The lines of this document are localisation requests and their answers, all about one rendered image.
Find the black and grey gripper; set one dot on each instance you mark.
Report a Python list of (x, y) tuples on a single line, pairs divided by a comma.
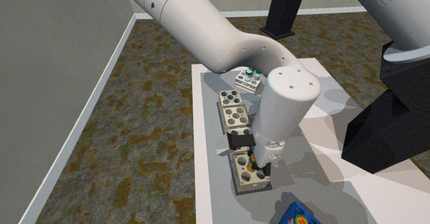
[(263, 155)]

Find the blue tube rack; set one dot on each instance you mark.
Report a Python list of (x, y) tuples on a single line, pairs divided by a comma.
[(295, 209)]

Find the beige bucket adapter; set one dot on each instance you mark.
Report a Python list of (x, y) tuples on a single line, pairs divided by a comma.
[(246, 180), (234, 117), (229, 98), (240, 150)]

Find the grey bench mat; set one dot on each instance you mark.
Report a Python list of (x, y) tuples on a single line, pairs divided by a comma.
[(298, 176)]

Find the white tube rack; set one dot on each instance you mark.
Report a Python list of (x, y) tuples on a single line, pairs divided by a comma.
[(252, 88)]

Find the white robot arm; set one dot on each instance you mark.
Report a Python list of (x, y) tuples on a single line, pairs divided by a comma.
[(290, 90)]

